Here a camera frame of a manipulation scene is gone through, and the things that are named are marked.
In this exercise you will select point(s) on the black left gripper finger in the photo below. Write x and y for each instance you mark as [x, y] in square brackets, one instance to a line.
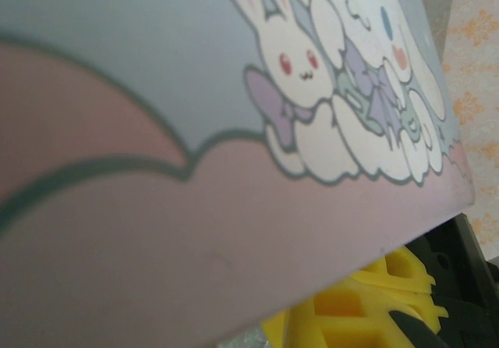
[351, 309]

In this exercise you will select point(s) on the cartoon printed tin box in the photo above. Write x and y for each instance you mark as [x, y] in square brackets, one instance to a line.
[156, 168]

